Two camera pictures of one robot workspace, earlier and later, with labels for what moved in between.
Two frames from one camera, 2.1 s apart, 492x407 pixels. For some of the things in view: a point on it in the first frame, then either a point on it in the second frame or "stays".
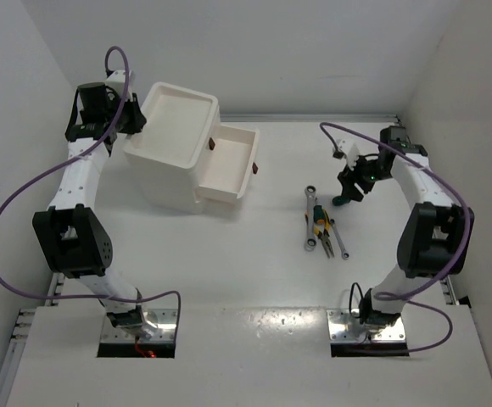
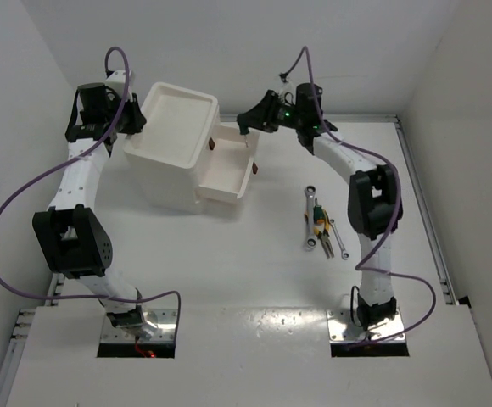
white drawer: x=229 y=163 stays
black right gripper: x=349 y=192 to x=263 y=115
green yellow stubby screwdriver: x=318 y=214 stays
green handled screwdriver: x=339 y=200 to x=245 y=132
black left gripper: x=138 y=119 stays
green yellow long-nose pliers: x=325 y=236 stays
